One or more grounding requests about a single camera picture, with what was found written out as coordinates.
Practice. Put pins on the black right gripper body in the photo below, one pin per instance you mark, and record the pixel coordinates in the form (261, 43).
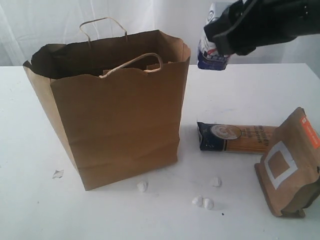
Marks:
(259, 23)

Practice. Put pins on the brown paper bag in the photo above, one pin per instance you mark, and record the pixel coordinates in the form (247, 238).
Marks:
(114, 103)

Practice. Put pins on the spaghetti pasta packet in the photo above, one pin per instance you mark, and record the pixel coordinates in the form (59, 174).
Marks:
(252, 139)

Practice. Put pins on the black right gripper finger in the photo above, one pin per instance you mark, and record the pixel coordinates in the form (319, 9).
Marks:
(224, 42)
(214, 30)

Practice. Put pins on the brown kraft pouch orange label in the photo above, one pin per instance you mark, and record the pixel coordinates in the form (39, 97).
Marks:
(289, 170)

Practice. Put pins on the small white blue carton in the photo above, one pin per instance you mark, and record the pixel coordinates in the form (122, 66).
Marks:
(208, 57)

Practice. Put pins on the clear plastic scrap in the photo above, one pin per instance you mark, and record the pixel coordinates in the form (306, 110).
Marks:
(58, 174)

